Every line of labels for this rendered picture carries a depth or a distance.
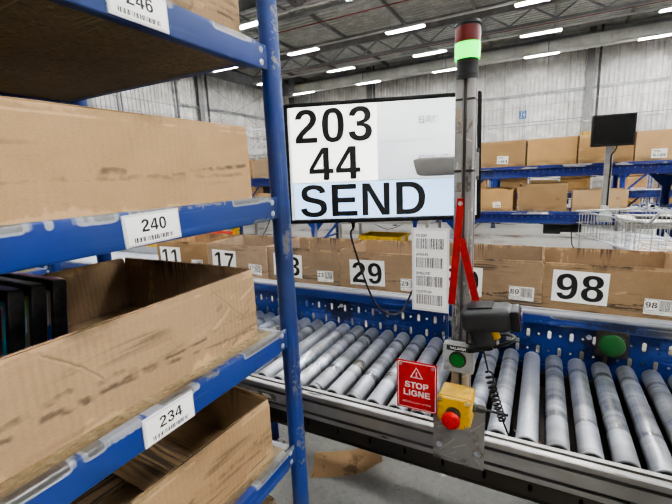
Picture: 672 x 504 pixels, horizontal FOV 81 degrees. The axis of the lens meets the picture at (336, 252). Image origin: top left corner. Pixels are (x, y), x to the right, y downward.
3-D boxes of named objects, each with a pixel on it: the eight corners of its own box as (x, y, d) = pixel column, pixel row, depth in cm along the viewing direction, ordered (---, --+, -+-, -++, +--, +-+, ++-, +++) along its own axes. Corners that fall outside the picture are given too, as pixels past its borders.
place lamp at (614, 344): (598, 355, 124) (600, 334, 123) (597, 353, 125) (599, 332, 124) (625, 359, 121) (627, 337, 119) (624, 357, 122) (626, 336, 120)
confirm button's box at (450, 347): (442, 371, 90) (442, 343, 89) (444, 365, 93) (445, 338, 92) (472, 376, 87) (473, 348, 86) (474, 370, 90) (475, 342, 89)
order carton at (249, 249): (208, 274, 209) (205, 243, 205) (245, 262, 234) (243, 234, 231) (268, 280, 190) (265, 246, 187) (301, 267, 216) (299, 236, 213)
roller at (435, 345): (382, 418, 108) (386, 403, 106) (430, 344, 153) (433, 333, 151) (399, 427, 106) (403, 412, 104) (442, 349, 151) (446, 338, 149)
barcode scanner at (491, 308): (524, 358, 78) (519, 308, 77) (463, 356, 84) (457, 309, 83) (526, 345, 84) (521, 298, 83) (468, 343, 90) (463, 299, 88)
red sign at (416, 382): (397, 405, 100) (396, 358, 97) (398, 403, 100) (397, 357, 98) (462, 421, 92) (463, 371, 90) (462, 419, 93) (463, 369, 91)
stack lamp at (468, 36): (452, 59, 79) (452, 26, 78) (457, 64, 84) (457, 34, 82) (478, 54, 77) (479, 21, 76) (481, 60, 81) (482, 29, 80)
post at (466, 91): (432, 457, 98) (434, 82, 81) (437, 445, 102) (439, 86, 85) (483, 472, 93) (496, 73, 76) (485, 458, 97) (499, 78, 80)
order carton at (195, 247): (159, 269, 226) (155, 240, 223) (197, 258, 252) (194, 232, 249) (209, 274, 209) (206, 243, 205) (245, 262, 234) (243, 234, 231)
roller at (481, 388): (457, 441, 99) (457, 423, 98) (484, 354, 144) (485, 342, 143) (478, 446, 96) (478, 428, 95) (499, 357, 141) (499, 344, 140)
